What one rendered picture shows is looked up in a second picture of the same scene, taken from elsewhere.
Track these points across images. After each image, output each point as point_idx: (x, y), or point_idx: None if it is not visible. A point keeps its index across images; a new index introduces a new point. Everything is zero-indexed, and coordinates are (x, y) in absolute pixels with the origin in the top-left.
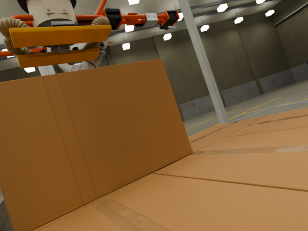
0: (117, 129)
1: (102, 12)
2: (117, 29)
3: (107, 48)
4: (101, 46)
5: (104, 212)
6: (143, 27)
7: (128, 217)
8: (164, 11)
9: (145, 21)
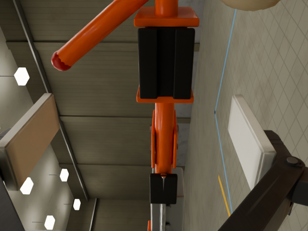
0: None
1: (145, 8)
2: (193, 96)
3: (277, 138)
4: (228, 226)
5: None
6: (184, 196)
7: None
8: (150, 224)
9: (178, 174)
